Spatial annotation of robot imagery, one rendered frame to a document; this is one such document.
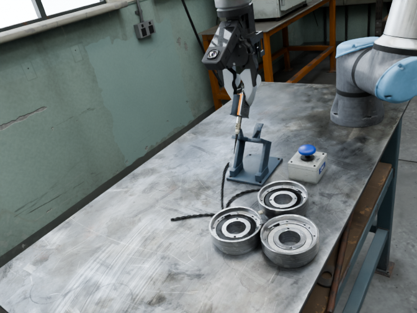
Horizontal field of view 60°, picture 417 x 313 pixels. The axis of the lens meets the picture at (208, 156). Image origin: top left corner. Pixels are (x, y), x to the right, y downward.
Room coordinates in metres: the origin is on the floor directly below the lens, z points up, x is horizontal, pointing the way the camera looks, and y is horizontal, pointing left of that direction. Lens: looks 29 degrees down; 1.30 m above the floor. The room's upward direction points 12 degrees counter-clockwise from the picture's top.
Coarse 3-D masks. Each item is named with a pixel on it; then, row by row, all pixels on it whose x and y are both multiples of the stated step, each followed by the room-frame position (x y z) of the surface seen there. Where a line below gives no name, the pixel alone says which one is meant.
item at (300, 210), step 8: (272, 184) 0.66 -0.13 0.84; (280, 184) 0.66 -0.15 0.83; (288, 184) 0.65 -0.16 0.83; (296, 184) 0.64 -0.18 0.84; (264, 192) 0.64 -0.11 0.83; (280, 192) 0.63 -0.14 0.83; (288, 192) 0.63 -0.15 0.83; (304, 192) 0.61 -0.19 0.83; (272, 200) 0.61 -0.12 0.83; (280, 200) 0.63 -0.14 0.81; (288, 200) 0.62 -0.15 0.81; (296, 200) 0.59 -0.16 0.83; (304, 200) 0.59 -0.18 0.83; (264, 208) 0.58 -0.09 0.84; (296, 208) 0.56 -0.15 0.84; (304, 208) 0.57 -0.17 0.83; (264, 216) 0.60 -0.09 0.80; (272, 216) 0.57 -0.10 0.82
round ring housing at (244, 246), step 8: (232, 208) 0.60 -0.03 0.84; (240, 208) 0.59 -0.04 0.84; (248, 208) 0.59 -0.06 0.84; (216, 216) 0.58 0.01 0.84; (256, 216) 0.57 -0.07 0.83; (216, 224) 0.57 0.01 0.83; (224, 224) 0.57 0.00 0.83; (232, 224) 0.57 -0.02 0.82; (240, 224) 0.57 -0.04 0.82; (248, 224) 0.55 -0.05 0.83; (224, 232) 0.54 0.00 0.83; (232, 232) 0.57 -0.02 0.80; (256, 232) 0.51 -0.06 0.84; (216, 240) 0.52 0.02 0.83; (224, 240) 0.51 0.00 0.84; (240, 240) 0.50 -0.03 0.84; (248, 240) 0.50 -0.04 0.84; (256, 240) 0.51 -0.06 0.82; (224, 248) 0.51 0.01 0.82; (232, 248) 0.50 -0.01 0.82; (240, 248) 0.50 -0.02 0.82; (248, 248) 0.50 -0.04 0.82
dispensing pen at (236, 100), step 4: (236, 96) 0.76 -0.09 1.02; (236, 100) 0.76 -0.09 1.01; (232, 104) 0.76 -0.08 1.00; (236, 104) 0.75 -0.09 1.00; (232, 108) 0.76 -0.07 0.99; (236, 108) 0.75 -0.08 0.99; (232, 112) 0.75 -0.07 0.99; (236, 112) 0.74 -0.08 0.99; (236, 116) 0.76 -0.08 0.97; (240, 116) 0.75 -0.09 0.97; (236, 120) 0.75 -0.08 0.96; (240, 120) 0.75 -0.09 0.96; (236, 124) 0.75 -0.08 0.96; (240, 124) 0.75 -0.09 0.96; (236, 128) 0.74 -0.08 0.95; (240, 128) 0.74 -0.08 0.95; (236, 132) 0.74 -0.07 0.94; (236, 136) 0.73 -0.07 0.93; (236, 140) 0.73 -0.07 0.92
